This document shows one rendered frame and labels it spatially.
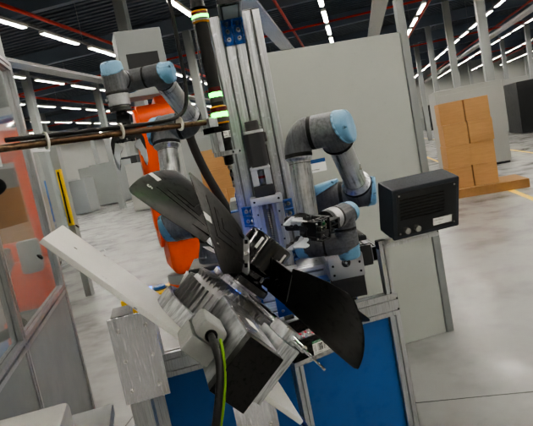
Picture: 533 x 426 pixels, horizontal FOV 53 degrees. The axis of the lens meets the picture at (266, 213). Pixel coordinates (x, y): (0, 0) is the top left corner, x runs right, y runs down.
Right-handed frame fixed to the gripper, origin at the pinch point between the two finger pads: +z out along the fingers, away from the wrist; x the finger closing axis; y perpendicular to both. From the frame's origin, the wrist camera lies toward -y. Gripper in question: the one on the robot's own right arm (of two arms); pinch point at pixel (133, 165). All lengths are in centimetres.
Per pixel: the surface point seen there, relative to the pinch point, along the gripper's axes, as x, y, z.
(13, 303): 45, -9, 35
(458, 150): -510, 610, 70
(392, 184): -85, -16, 24
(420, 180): -95, -18, 24
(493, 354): -178, 82, 148
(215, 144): -22, -53, -1
